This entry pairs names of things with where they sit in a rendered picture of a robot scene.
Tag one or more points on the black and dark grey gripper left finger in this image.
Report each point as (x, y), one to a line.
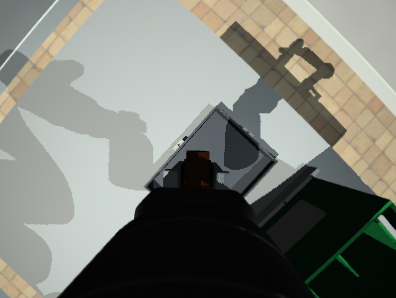
(174, 178)

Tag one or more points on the dark green crate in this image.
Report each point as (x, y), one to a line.
(325, 220)

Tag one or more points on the dark grey rectangular tray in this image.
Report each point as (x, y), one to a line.
(230, 146)

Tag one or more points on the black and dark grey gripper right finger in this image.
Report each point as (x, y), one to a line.
(219, 179)

